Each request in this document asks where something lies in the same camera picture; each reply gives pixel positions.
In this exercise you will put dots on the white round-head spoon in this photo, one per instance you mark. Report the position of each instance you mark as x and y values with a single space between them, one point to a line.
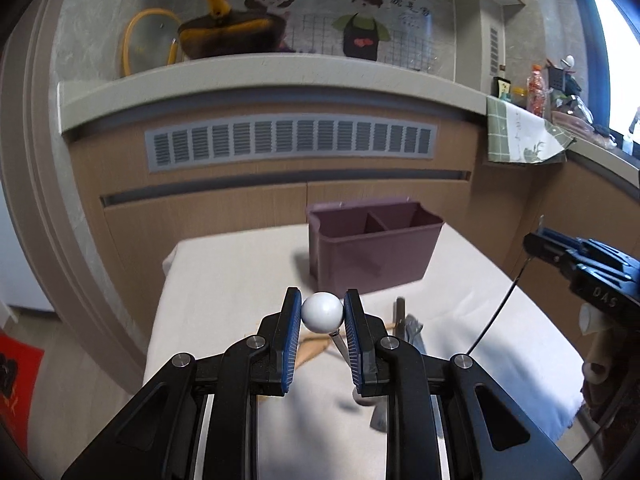
322 314

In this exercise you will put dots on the purple plastic utensil caddy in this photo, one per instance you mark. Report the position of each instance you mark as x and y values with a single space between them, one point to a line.
370 245

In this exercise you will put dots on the red-filled plastic bottle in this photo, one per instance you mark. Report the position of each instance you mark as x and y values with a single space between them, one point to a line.
537 92

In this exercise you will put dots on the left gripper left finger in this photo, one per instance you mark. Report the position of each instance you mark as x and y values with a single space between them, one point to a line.
291 315

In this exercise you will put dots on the green checkered cloth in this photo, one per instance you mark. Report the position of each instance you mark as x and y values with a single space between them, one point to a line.
516 136

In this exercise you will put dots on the wooden chopstick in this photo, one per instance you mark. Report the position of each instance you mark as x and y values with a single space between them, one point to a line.
311 346

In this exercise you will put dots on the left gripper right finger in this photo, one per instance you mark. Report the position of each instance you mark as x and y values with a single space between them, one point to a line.
363 373

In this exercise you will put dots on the cartoon wall sticker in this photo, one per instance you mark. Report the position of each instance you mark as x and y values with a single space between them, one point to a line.
395 32

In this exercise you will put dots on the glass lid yellow rim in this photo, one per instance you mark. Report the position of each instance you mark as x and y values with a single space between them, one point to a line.
150 41

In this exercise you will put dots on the grey ventilation grille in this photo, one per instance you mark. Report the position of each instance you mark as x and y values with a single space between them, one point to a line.
257 137

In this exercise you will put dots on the white table cloth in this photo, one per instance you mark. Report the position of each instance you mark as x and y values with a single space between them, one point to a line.
217 289

